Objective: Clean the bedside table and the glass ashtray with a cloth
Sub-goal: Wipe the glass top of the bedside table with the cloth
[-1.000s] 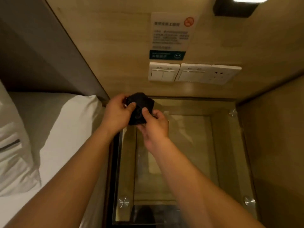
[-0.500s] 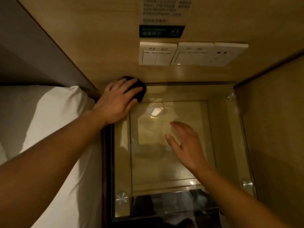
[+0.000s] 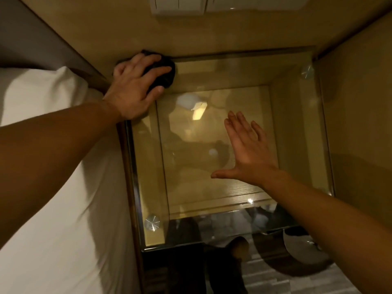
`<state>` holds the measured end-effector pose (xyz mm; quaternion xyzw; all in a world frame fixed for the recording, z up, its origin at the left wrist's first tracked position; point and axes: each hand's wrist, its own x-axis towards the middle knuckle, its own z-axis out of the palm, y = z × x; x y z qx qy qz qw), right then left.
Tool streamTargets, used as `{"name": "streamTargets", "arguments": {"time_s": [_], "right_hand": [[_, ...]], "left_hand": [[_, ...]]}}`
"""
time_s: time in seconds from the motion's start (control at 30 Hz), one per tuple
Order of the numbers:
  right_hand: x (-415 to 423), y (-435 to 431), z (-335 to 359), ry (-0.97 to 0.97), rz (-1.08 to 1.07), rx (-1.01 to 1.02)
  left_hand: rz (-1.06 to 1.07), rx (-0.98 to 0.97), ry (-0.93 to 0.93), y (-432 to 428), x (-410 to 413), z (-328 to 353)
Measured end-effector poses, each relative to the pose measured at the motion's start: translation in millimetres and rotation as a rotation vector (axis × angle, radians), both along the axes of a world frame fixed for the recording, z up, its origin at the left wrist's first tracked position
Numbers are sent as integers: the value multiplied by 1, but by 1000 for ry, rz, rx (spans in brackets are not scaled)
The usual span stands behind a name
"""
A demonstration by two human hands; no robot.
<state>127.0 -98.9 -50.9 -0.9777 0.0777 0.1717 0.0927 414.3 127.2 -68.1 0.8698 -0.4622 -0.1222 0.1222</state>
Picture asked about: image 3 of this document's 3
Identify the white wall switch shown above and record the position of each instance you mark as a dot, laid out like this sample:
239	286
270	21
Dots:
231	3
177	4

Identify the white wall socket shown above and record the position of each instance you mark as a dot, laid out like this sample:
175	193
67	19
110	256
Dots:
283	2

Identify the white bed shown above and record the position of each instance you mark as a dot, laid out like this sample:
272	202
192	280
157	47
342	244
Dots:
61	226

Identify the person's right forearm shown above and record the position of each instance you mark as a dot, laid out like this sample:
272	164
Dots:
337	226

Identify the person's right hand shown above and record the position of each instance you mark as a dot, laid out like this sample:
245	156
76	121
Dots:
251	156

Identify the glass-top bedside table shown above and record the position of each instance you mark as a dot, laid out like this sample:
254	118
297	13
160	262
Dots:
199	180

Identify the round metal glass standoff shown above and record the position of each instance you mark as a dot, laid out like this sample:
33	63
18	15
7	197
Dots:
152	222
307	71

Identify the person's left forearm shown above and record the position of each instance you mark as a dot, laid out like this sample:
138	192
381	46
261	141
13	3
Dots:
46	165

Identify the person's right shoe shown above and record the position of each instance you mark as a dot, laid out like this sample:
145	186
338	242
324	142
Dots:
240	248

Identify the black cloth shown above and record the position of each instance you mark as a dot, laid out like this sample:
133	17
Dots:
167	76

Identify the person's left hand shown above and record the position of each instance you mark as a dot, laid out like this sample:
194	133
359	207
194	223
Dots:
131	91

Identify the grey padded headboard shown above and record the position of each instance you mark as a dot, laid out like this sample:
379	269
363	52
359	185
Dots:
30	27

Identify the round wooden table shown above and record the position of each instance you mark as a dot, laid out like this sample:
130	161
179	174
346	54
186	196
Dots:
303	251

